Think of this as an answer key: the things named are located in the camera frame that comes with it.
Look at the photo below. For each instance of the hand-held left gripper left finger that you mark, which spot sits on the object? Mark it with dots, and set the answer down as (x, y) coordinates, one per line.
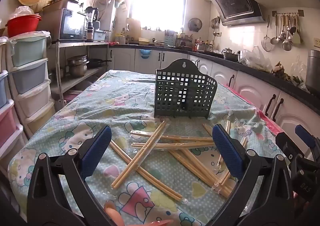
(97, 151)

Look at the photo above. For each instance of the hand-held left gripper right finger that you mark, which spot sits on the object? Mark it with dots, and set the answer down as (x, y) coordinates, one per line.
(227, 151)

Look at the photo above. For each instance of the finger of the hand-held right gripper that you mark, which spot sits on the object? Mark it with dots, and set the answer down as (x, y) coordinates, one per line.
(306, 138)
(287, 146)

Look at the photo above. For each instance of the set of chopsticks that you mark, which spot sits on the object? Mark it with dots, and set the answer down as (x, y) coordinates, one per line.
(150, 141)

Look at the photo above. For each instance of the green plastic utensil basket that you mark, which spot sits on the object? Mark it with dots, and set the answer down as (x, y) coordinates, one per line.
(175, 91)

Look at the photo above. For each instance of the row of hanging kitchen utensils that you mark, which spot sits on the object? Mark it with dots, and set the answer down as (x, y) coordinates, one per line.
(287, 45)

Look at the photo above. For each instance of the person's left hand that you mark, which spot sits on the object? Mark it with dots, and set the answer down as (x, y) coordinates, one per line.
(113, 213)

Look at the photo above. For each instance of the cartoon cat printed tablecloth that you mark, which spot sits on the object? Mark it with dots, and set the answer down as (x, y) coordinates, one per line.
(100, 106)

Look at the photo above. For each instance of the leaf wrapped food pile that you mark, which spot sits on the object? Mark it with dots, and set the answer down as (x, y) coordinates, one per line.
(287, 73)

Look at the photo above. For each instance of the large steel canister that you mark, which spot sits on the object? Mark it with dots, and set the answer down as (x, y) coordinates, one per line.
(313, 71)

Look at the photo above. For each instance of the steel stockpot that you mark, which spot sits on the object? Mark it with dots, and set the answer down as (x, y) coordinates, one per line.
(77, 67)

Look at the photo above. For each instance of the black frying pan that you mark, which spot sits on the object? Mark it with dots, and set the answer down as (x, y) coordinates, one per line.
(96, 62)

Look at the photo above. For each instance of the clear plastic bag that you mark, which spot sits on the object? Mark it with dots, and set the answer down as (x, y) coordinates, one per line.
(257, 60)

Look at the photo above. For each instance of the steel pot with lid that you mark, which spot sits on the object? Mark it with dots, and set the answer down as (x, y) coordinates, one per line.
(203, 47)
(230, 55)

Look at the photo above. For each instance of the pastel plastic drawer tower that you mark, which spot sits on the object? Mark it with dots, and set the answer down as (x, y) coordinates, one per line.
(6, 116)
(30, 71)

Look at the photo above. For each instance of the blue hanging bin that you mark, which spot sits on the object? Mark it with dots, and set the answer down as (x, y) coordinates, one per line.
(145, 53)

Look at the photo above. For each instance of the metal shelf rack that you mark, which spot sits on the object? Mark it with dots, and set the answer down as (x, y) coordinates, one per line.
(75, 44)

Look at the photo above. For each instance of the row of condiment bottles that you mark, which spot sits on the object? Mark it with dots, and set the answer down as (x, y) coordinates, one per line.
(202, 41)

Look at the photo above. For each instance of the blue plastic box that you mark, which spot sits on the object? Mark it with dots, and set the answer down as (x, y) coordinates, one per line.
(100, 35)

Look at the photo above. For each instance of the yellow rectangular dish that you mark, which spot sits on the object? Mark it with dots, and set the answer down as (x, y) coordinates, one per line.
(143, 40)

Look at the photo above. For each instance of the small hanging metal spoons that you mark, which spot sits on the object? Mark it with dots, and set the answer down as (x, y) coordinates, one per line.
(215, 26)

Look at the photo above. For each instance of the teal cutlery holder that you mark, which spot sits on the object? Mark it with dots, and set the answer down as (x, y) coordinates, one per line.
(169, 37)

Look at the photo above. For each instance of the black microwave oven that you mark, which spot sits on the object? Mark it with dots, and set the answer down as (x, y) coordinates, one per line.
(67, 25)

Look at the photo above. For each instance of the blender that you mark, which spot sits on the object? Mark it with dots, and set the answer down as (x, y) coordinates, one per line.
(91, 21)

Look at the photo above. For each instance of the red plastic basin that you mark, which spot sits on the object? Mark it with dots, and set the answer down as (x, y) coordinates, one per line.
(22, 26)

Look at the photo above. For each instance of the black range hood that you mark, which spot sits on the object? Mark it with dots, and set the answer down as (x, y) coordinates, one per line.
(235, 3)

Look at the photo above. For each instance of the white plastic bag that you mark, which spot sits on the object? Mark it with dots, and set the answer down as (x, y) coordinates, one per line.
(23, 10)

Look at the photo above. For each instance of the wall socket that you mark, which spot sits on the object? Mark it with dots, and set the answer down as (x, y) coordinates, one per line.
(317, 42)

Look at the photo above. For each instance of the round wall fan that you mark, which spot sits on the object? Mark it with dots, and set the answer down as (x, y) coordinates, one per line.
(195, 24)

